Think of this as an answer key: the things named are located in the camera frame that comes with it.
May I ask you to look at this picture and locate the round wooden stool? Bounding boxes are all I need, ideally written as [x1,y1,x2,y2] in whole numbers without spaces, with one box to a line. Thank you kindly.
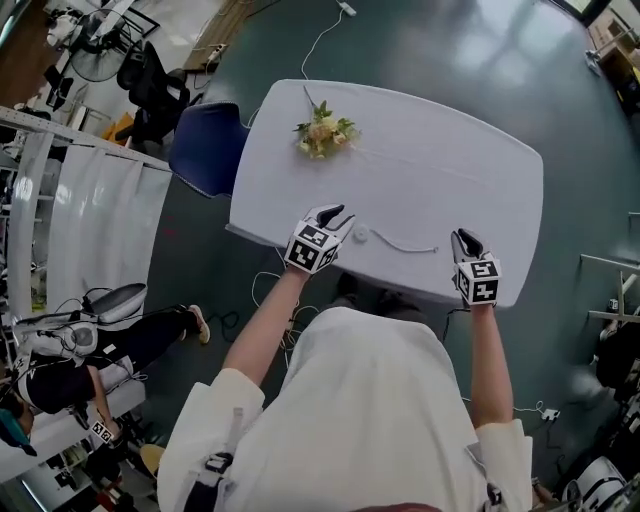
[138,443,167,480]

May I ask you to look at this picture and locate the chest harness strap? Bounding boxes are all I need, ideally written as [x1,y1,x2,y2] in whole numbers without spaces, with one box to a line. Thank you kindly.
[186,406,247,512]

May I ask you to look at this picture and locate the cardboard box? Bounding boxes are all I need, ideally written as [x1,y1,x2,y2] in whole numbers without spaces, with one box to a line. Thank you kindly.
[586,6,640,67]

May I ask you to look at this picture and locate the person's right forearm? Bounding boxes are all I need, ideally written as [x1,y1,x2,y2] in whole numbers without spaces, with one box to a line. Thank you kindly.
[469,303,516,430]

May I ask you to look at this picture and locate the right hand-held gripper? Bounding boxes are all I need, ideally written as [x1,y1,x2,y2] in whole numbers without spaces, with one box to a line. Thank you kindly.
[449,227,503,310]

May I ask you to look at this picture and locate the small white round device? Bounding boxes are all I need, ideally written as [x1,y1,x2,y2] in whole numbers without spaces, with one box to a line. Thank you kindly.
[349,224,441,255]

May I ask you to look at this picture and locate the black office chair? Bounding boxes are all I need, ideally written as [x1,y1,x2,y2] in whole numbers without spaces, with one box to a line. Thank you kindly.
[115,39,194,147]

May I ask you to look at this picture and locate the yellow flower bouquet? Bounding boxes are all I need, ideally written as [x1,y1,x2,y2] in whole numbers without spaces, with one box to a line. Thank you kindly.
[293,85,363,162]

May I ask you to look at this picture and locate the wooden floor platform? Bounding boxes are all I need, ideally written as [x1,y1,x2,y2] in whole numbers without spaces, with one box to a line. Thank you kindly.
[181,0,282,75]

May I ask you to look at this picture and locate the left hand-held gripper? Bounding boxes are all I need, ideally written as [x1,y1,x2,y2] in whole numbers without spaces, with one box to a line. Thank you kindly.
[283,202,358,277]

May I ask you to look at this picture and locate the blue chair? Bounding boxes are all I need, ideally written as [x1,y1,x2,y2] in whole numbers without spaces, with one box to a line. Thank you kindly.
[167,100,252,199]

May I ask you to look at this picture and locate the black wire floor fan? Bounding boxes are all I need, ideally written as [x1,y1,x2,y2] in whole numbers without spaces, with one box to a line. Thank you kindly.
[68,9,133,85]

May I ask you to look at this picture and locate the white curtain sheet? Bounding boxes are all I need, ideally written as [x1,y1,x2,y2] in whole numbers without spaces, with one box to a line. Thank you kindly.
[8,131,175,322]

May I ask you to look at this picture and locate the white metal rack frame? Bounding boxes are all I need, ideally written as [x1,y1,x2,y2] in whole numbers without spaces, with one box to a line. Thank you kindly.
[0,103,174,175]

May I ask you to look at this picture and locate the long white cable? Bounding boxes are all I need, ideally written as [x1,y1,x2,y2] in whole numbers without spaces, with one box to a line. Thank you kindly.
[299,6,349,82]

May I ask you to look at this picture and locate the white tablecloth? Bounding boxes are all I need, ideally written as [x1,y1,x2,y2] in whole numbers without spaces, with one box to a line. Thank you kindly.
[224,78,546,309]

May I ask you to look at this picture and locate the person's white shirt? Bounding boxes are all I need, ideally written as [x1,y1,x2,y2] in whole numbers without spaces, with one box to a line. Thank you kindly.
[155,305,534,512]

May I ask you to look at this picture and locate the person's dark trousers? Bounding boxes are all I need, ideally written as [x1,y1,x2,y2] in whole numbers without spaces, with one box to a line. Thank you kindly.
[319,271,432,327]

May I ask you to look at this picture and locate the black floor cable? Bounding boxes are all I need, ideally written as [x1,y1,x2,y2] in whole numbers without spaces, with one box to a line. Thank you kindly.
[206,310,242,345]

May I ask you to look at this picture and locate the white rounded device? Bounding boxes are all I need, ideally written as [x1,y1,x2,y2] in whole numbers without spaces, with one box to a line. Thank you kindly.
[561,454,627,512]

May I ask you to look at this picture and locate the white metal table frame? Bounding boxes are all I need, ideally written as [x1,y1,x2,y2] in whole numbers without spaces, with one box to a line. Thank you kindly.
[579,211,640,325]

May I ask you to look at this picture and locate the person's left forearm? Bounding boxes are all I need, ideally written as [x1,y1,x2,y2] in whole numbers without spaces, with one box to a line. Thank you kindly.
[221,266,312,387]

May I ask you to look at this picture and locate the tangled white cables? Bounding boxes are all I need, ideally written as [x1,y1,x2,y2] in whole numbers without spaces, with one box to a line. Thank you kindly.
[250,269,322,367]

